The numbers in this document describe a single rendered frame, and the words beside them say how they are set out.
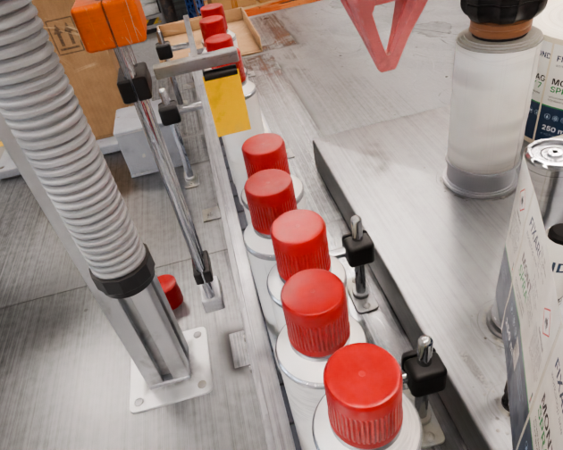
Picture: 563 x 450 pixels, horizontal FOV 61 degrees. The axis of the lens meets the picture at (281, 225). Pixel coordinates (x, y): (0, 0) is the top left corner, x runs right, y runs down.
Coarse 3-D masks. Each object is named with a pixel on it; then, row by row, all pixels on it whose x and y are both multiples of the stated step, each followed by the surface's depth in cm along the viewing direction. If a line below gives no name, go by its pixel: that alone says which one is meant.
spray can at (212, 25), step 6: (204, 18) 63; (210, 18) 63; (216, 18) 63; (222, 18) 62; (204, 24) 62; (210, 24) 62; (216, 24) 62; (222, 24) 62; (204, 30) 63; (210, 30) 62; (216, 30) 62; (222, 30) 63; (204, 36) 63; (210, 36) 63; (204, 42) 64
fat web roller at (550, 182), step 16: (544, 144) 34; (560, 144) 33; (528, 160) 33; (544, 160) 32; (560, 160) 32; (544, 176) 32; (560, 176) 32; (544, 192) 33; (560, 192) 32; (544, 208) 33; (560, 208) 33; (544, 224) 34; (496, 304) 42; (496, 320) 43; (496, 336) 43
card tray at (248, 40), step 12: (228, 12) 143; (240, 12) 144; (168, 24) 142; (180, 24) 142; (192, 24) 143; (228, 24) 144; (240, 24) 142; (252, 24) 129; (168, 36) 144; (180, 36) 142; (240, 36) 134; (252, 36) 132; (240, 48) 126; (252, 48) 125
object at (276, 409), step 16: (192, 48) 92; (208, 112) 70; (208, 128) 66; (224, 176) 56; (224, 192) 53; (224, 208) 51; (240, 240) 47; (240, 256) 45; (240, 272) 43; (256, 304) 40; (256, 320) 39; (256, 336) 37; (256, 352) 36; (272, 368) 35; (272, 384) 34; (272, 400) 33; (272, 416) 32; (288, 432) 31; (288, 448) 30
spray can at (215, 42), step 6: (216, 36) 57; (222, 36) 57; (228, 36) 56; (210, 42) 56; (216, 42) 55; (222, 42) 55; (228, 42) 56; (210, 48) 56; (216, 48) 56; (246, 72) 59; (222, 138) 64
